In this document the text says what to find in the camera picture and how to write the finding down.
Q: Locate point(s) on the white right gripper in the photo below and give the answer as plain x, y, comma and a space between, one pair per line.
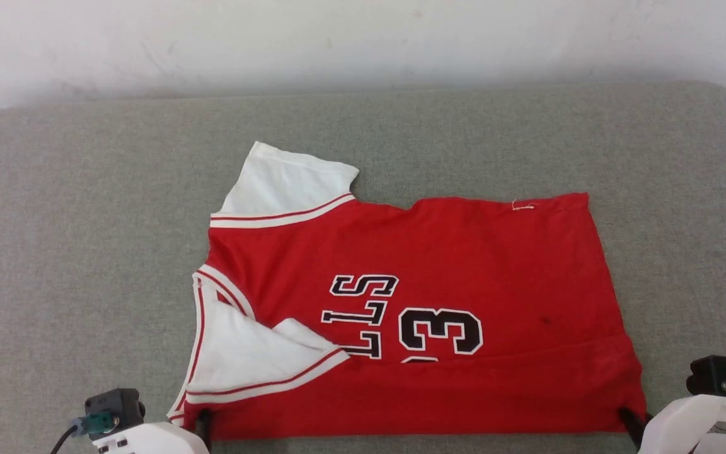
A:
684, 422

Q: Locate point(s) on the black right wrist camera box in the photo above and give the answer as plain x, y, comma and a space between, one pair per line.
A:
716, 375

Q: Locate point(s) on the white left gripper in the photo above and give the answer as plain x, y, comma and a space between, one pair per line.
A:
155, 440

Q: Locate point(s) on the red and white basketball jersey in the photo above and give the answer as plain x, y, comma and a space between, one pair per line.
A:
464, 252

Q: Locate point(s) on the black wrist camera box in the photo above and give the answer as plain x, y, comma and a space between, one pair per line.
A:
716, 375
114, 407

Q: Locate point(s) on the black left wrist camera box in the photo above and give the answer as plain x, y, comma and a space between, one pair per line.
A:
114, 407

